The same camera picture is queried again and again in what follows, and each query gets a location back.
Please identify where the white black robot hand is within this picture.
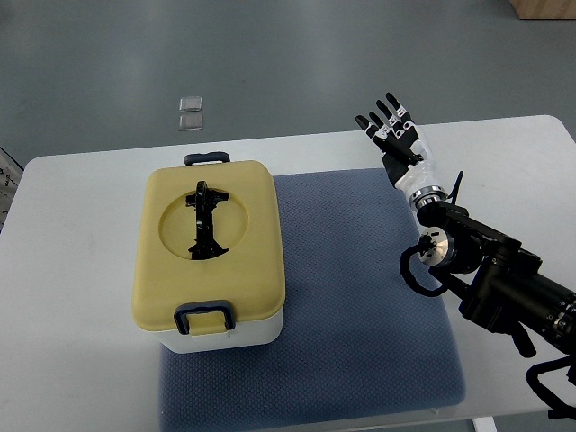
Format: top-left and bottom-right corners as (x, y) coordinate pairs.
(355, 92), (447, 210)

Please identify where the yellow storage box lid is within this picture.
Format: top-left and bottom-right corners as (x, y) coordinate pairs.
(131, 155), (286, 335)

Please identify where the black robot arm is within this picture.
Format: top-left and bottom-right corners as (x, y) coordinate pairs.
(400, 184), (575, 419)

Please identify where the cardboard box corner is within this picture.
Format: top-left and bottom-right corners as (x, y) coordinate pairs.
(509, 0), (575, 20)

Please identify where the white storage box base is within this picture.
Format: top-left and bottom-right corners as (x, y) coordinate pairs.
(153, 308), (284, 354)

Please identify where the blue textured mat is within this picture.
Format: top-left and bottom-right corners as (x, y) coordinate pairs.
(159, 168), (465, 431)

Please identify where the upper clear floor tile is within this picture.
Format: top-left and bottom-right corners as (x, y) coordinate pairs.
(179, 95), (203, 113)

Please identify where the paper sheet at left edge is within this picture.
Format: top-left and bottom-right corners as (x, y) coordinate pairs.
(0, 148), (23, 228)

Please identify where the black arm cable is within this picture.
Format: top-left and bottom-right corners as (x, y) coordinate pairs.
(399, 245), (449, 297)

